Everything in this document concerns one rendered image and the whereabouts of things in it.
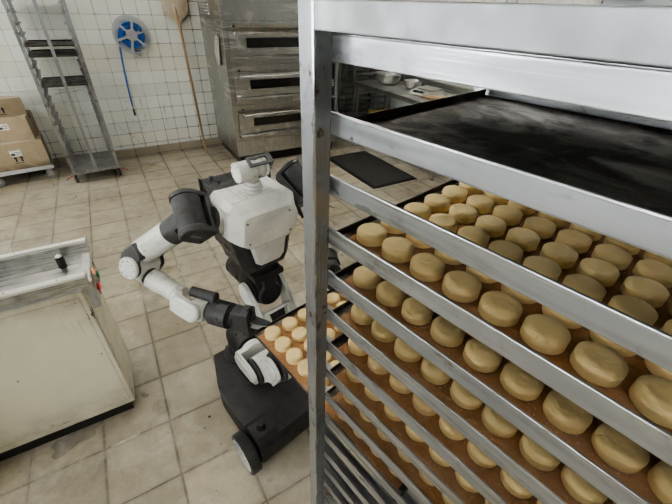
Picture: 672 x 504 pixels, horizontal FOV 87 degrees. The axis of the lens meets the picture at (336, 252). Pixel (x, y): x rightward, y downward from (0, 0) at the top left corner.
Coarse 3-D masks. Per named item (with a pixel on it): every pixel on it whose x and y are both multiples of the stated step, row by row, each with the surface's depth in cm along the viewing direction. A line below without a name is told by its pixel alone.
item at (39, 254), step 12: (72, 240) 162; (84, 240) 163; (12, 252) 154; (24, 252) 154; (36, 252) 155; (48, 252) 158; (60, 252) 160; (72, 252) 163; (0, 264) 151; (12, 264) 153; (24, 264) 156
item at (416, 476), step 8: (336, 400) 85; (344, 400) 85; (344, 408) 83; (352, 408) 83; (352, 416) 82; (360, 416) 82; (360, 424) 80; (368, 424) 80; (368, 432) 79; (376, 432) 79; (376, 440) 77; (384, 440) 77; (384, 448) 76; (392, 448) 76; (392, 456) 75; (400, 456) 74; (400, 464) 73; (408, 464) 73; (408, 472) 72; (416, 472) 72; (416, 480) 71; (424, 480) 70; (424, 488) 70; (432, 488) 70; (432, 496) 69; (440, 496) 69
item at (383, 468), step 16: (288, 336) 112; (336, 336) 113; (272, 352) 107; (304, 352) 107; (288, 368) 103; (304, 384) 98; (336, 416) 91; (352, 432) 88; (368, 448) 85; (384, 464) 82; (400, 480) 79
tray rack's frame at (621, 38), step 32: (320, 0) 39; (352, 0) 36; (384, 0) 33; (352, 32) 37; (384, 32) 34; (416, 32) 32; (448, 32) 30; (480, 32) 28; (512, 32) 26; (544, 32) 25; (576, 32) 23; (608, 32) 22; (640, 32) 21; (640, 64) 22
